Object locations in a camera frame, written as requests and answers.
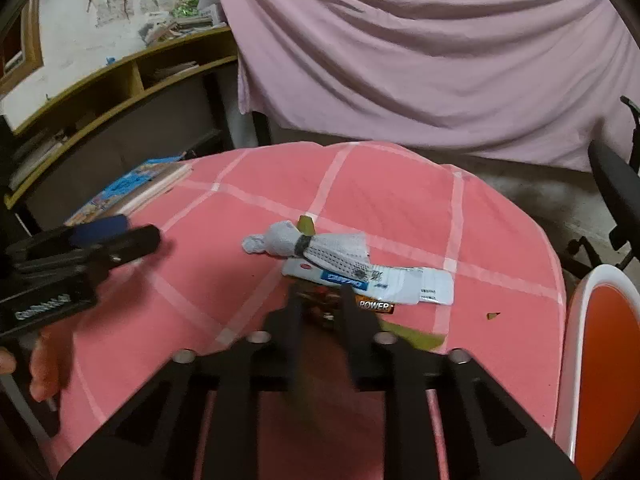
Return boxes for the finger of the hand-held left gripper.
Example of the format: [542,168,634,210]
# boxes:
[65,214,130,250]
[82,225,162,273]

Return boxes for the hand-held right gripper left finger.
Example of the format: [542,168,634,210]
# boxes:
[56,285,308,480]

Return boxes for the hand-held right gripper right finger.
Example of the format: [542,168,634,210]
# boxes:
[341,284,583,480]

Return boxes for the dark foil snack wrapper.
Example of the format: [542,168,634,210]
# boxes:
[295,282,397,323]

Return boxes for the yellow green wrapper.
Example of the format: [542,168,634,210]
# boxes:
[382,321,447,352]

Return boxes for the white printed wrapper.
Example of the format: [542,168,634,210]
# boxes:
[281,257,455,306]

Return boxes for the grey white sock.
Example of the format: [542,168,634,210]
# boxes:
[241,220,371,273]

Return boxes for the orange bucket with white rim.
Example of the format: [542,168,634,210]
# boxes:
[552,264,640,480]

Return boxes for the person's left hand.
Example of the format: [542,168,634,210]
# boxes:
[0,327,73,403]

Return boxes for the blue illustrated book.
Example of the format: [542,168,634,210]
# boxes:
[64,159,193,228]

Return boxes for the stack of papers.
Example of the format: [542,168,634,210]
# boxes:
[10,130,66,191]

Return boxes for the pink checked tablecloth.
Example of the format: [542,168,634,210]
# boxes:
[50,141,568,480]

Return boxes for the wooden desk shelf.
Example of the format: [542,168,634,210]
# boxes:
[0,25,240,241]

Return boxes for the thin booklets in cubby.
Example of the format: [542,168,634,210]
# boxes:
[150,61,201,81]

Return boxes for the stack of books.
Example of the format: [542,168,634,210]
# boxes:
[139,4,228,45]

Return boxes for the hanging pink sheet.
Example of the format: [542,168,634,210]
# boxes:
[206,0,640,173]

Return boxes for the black mesh office chair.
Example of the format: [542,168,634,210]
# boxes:
[567,95,640,281]

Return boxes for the wooden window frame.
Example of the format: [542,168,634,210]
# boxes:
[0,0,45,86]

